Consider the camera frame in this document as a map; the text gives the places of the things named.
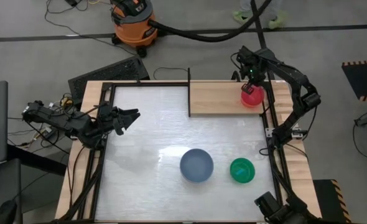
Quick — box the orange shop vacuum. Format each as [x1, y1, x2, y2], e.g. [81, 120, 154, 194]
[109, 0, 159, 58]

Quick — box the small red bowl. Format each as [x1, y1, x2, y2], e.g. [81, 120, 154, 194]
[240, 83, 266, 108]

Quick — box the black vacuum hose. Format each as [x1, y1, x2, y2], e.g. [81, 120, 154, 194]
[147, 0, 273, 44]

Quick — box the white glossy table sheet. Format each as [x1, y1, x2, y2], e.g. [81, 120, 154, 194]
[95, 86, 281, 222]

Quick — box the black computer mouse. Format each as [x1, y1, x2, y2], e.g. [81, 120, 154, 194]
[0, 199, 18, 224]

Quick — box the person's green shoe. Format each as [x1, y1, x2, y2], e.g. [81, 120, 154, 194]
[267, 10, 289, 30]
[232, 9, 253, 24]

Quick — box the large pale bowl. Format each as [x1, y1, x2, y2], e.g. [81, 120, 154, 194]
[179, 148, 215, 184]

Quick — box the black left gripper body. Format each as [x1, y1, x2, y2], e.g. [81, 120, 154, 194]
[98, 105, 124, 136]

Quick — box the black table frame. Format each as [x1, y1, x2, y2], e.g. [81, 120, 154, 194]
[58, 80, 320, 223]

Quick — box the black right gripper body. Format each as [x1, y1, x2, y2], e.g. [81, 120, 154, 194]
[235, 45, 267, 86]

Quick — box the thin black cable loop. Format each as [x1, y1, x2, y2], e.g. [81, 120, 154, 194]
[153, 66, 190, 81]

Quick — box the small green bowl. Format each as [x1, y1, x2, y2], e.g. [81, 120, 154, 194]
[229, 157, 256, 184]

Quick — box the black hazard-striped floor mat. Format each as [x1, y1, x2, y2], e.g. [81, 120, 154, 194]
[313, 179, 353, 224]
[341, 59, 367, 102]

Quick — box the wooden shelf board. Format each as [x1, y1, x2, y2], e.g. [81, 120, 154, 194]
[189, 81, 267, 118]

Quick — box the tangled black cable bundle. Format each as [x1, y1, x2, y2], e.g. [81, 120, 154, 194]
[7, 92, 85, 151]

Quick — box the black vacuum power cord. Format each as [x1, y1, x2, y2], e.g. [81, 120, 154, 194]
[44, 0, 137, 56]

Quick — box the black base beam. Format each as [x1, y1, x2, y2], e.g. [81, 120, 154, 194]
[7, 144, 68, 177]

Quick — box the black metal shelf frame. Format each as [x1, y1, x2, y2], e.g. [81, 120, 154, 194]
[187, 67, 276, 118]

